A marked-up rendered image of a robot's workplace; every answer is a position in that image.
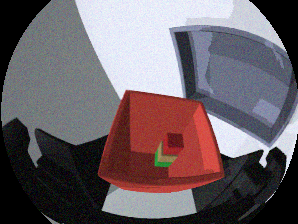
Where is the small tan block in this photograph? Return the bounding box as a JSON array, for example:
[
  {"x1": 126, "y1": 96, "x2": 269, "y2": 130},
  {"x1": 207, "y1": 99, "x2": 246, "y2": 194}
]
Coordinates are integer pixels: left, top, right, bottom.
[{"x1": 157, "y1": 141, "x2": 178, "y2": 163}]

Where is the small red block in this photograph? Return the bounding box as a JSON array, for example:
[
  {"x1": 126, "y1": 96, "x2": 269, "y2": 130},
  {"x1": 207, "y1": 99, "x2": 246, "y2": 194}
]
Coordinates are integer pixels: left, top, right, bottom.
[{"x1": 162, "y1": 133, "x2": 185, "y2": 155}]

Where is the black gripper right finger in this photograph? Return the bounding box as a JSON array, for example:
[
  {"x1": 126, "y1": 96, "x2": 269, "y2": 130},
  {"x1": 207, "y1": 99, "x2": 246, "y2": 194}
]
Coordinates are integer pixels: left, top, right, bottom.
[{"x1": 192, "y1": 149, "x2": 263, "y2": 213}]

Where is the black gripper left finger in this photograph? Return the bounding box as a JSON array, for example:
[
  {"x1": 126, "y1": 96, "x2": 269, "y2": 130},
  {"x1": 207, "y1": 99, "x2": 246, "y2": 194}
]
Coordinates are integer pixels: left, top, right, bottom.
[{"x1": 35, "y1": 128, "x2": 110, "y2": 210}]

